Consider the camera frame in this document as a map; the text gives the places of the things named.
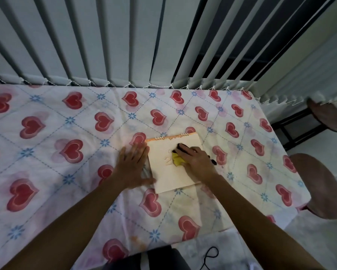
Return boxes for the person's right hand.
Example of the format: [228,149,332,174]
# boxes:
[173,146,219,185]

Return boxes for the person's left hand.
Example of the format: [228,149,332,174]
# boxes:
[113,143,157,191]

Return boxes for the black marker pen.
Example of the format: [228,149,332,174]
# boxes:
[176,143,217,166]

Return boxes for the yellow eraser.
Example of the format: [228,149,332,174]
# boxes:
[172,153,186,168]

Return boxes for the cream spiral notebook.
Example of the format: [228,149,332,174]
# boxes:
[144,132,207,194]

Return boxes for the person's right forearm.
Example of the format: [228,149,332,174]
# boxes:
[204,175,328,270]

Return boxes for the person's left forearm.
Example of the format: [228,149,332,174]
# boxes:
[0,177,135,270]

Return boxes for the white heart print tablecloth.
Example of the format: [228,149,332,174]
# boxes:
[0,83,312,270]

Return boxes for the dark grey shorts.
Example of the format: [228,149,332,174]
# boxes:
[101,244,192,270]

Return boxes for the row of white blind slats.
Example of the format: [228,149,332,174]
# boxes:
[0,0,337,106]

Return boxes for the large round brown stool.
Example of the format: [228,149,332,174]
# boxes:
[289,153,337,220]

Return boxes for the small round brown stool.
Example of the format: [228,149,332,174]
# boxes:
[306,98,337,134]

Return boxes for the white bead blind chain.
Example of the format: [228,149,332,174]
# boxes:
[0,72,337,107]

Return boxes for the black cable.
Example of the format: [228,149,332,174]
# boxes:
[202,246,220,268]

